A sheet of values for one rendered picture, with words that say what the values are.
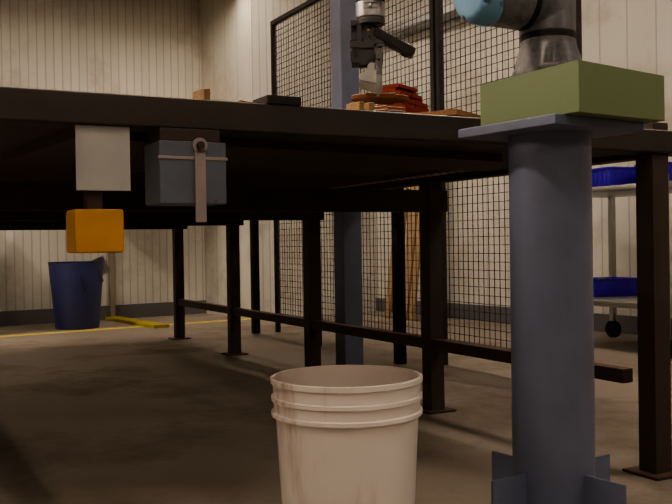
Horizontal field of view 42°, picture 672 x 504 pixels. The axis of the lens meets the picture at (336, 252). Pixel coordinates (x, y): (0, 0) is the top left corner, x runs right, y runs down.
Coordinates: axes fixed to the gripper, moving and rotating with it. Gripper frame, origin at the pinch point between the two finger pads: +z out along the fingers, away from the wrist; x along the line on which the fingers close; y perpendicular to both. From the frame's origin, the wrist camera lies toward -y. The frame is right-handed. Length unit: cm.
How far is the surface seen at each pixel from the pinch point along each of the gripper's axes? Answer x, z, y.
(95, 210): 68, 31, 54
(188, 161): 59, 21, 39
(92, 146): 65, 19, 55
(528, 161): 47, 21, -28
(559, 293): 49, 48, -34
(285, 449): 60, 76, 21
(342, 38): -183, -59, 11
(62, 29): -505, -148, 249
